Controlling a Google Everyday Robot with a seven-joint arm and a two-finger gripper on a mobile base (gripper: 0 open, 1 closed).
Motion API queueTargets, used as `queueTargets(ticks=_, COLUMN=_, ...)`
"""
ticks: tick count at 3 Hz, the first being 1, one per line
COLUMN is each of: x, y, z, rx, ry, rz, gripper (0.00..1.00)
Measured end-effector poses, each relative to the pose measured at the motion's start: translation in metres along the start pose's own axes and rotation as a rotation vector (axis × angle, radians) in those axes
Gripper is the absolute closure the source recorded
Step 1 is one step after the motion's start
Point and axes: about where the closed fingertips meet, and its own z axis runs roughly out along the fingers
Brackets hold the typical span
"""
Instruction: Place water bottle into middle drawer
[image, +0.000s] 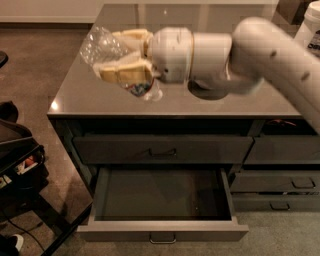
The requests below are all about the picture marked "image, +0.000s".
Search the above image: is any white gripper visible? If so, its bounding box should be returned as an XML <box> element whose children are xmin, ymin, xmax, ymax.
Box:
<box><xmin>93</xmin><ymin>27</ymin><xmax>192</xmax><ymax>85</ymax></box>

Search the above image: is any clear plastic water bottle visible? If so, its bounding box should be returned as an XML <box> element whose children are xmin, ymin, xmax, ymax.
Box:
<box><xmin>79</xmin><ymin>26</ymin><xmax>163</xmax><ymax>101</ymax></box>

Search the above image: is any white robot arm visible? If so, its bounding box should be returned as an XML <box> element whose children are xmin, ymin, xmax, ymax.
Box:
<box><xmin>92</xmin><ymin>17</ymin><xmax>320</xmax><ymax>130</ymax></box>

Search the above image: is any top left grey drawer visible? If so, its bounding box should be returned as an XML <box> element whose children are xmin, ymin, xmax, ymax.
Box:
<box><xmin>73</xmin><ymin>135</ymin><xmax>253</xmax><ymax>164</ymax></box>

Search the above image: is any open middle grey drawer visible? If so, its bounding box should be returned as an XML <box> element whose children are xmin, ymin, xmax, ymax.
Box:
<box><xmin>78</xmin><ymin>166</ymin><xmax>249</xmax><ymax>244</ymax></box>

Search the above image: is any top right grey drawer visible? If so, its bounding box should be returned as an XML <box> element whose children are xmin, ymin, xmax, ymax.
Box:
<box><xmin>245</xmin><ymin>136</ymin><xmax>320</xmax><ymax>164</ymax></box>

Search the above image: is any middle right grey drawer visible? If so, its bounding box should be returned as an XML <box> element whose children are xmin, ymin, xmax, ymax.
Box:
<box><xmin>230</xmin><ymin>170</ymin><xmax>320</xmax><ymax>193</ymax></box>

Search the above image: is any bottom right grey drawer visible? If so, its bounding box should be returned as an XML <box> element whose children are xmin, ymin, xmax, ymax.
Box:
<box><xmin>232</xmin><ymin>195</ymin><xmax>320</xmax><ymax>212</ymax></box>

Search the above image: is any black cart with items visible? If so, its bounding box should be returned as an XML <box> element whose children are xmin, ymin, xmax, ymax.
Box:
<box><xmin>0</xmin><ymin>101</ymin><xmax>92</xmax><ymax>256</ymax></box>

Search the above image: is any white wipes canister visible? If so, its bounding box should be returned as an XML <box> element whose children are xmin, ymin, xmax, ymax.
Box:
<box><xmin>294</xmin><ymin>0</ymin><xmax>320</xmax><ymax>58</ymax></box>

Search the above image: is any black white shoe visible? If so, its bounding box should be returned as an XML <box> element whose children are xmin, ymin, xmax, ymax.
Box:
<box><xmin>0</xmin><ymin>234</ymin><xmax>24</xmax><ymax>256</ymax></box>

